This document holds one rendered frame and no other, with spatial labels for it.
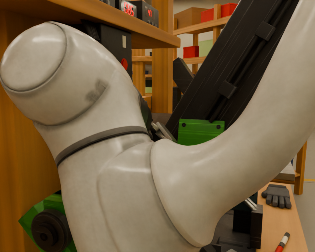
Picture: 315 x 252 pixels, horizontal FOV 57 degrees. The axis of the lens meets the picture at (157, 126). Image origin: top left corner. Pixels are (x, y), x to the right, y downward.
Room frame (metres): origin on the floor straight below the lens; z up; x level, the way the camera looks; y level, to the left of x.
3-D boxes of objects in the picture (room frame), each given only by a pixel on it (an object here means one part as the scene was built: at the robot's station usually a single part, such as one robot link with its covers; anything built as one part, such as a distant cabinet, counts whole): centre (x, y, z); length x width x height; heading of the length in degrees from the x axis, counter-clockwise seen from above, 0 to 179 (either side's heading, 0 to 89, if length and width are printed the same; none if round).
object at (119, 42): (0.78, 0.15, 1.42); 0.17 x 0.12 x 0.15; 161
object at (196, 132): (0.73, -0.11, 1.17); 0.13 x 0.12 x 0.20; 161
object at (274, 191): (1.10, -0.47, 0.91); 0.20 x 0.11 x 0.03; 159
